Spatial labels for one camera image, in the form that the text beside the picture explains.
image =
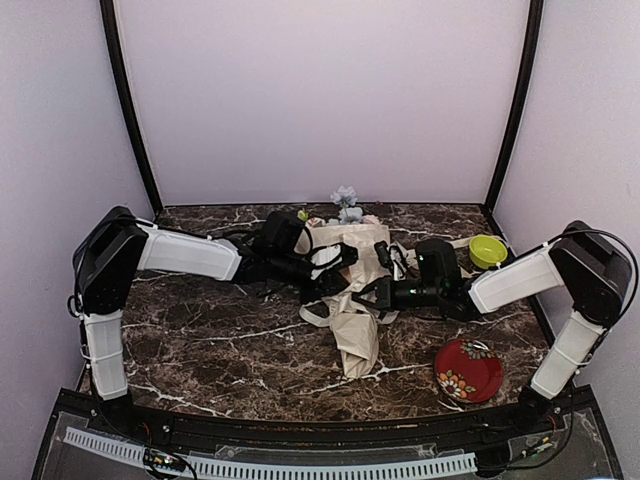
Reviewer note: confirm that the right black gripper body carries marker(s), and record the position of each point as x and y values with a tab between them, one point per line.
428	295

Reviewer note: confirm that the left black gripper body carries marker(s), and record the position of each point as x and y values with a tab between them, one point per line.
283	267

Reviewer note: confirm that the white printed ribbon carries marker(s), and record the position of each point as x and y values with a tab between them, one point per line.
408	261

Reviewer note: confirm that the beige wrapping paper sheet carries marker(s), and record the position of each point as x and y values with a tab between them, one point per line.
354	327

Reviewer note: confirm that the pink fake rose stem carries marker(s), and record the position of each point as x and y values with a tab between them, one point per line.
371	220

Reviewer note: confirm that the blue fake flower stem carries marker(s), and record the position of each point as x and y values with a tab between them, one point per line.
345	198

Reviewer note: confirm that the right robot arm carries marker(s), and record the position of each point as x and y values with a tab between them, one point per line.
595	272

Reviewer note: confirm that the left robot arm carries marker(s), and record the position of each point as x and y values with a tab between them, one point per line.
123	250

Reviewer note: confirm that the yellow-green cup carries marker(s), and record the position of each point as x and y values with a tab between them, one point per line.
487	251

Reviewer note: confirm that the red floral plate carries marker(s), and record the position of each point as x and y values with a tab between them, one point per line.
468	371

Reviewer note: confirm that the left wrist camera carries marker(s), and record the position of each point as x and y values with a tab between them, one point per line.
337	256

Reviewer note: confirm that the black front table rail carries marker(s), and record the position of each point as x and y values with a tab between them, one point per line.
482	429

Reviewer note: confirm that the white slotted cable duct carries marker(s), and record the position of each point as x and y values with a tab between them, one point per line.
252	463

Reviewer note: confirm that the right black frame post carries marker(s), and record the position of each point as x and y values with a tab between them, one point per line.
521	88

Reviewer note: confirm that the black frame post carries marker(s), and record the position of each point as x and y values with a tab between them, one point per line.
521	88
126	101

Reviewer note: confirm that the left black frame post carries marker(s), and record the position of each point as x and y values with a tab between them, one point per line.
126	101

